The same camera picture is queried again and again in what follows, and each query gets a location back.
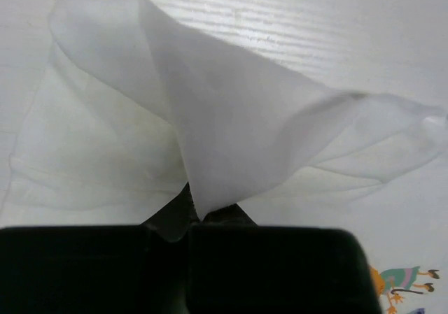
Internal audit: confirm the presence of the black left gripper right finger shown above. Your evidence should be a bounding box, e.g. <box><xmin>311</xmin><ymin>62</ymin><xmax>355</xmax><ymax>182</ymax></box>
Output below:
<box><xmin>188</xmin><ymin>205</ymin><xmax>382</xmax><ymax>313</ymax></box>

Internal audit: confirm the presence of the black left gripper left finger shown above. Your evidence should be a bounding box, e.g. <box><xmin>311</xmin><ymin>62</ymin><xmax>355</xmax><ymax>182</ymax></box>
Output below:
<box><xmin>1</xmin><ymin>187</ymin><xmax>194</xmax><ymax>313</ymax></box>

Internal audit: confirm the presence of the white graphic t-shirt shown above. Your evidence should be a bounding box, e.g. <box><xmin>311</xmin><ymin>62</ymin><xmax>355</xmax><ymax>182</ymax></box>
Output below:
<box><xmin>1</xmin><ymin>0</ymin><xmax>447</xmax><ymax>313</ymax></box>

